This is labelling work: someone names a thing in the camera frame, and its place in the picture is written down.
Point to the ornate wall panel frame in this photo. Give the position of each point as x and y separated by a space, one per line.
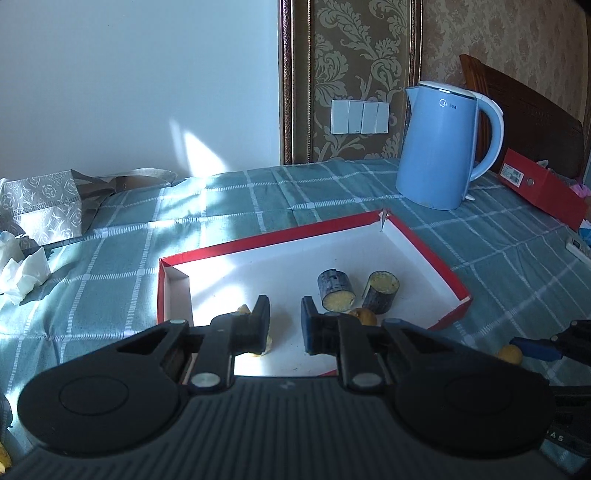
368 51

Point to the red gift box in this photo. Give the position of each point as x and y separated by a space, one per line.
543 189

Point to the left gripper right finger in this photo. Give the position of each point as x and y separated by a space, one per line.
343 336

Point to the yellow jackfruit piece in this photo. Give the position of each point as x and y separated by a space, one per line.
253 331

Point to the checked teal tablecloth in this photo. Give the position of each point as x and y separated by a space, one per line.
510 255

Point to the white remote control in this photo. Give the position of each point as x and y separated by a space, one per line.
580 250

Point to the crumpled white tissue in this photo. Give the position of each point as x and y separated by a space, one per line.
20 273

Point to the blue electric kettle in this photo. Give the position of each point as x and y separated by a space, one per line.
437 163

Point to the wooden headboard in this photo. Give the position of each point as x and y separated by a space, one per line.
535 127

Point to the white wall switch panel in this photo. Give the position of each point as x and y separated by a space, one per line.
359 117

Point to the lower yellow banana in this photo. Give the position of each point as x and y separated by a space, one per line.
5 460

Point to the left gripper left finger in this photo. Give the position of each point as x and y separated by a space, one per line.
216 350

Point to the red shallow cardboard box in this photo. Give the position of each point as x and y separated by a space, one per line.
198 285

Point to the longan fruit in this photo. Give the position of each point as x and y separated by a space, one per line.
365 316
511 354

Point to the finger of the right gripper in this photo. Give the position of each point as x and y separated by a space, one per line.
543 349

